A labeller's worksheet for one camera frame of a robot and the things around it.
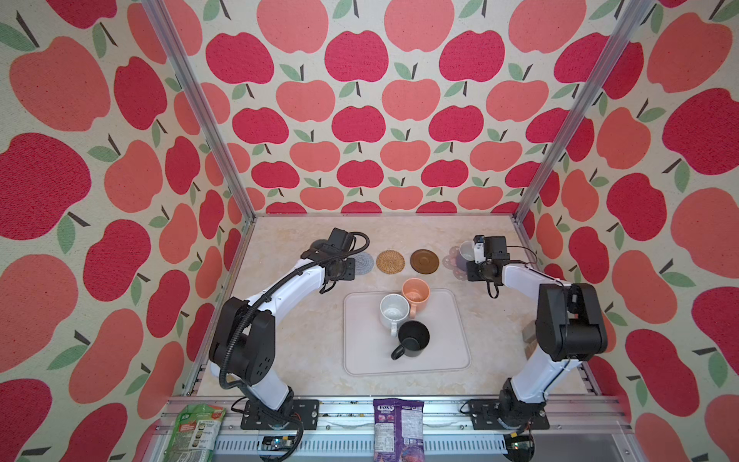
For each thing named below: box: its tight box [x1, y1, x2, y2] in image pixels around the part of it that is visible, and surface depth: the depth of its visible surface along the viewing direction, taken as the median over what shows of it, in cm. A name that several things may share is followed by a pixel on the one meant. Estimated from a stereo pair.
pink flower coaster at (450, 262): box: [442, 245, 468, 282], surface depth 108 cm
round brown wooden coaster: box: [409, 249, 440, 275], surface depth 109 cm
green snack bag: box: [162, 403, 228, 462], surface depth 72 cm
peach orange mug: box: [402, 277, 432, 319], surface depth 92 cm
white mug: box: [379, 293, 410, 337], surface depth 88 cm
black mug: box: [390, 320, 431, 361], surface depth 82 cm
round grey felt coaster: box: [354, 252, 375, 276], surface depth 106 cm
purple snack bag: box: [373, 397, 426, 462], surface depth 72 cm
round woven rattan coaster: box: [375, 250, 406, 275], surface depth 109 cm
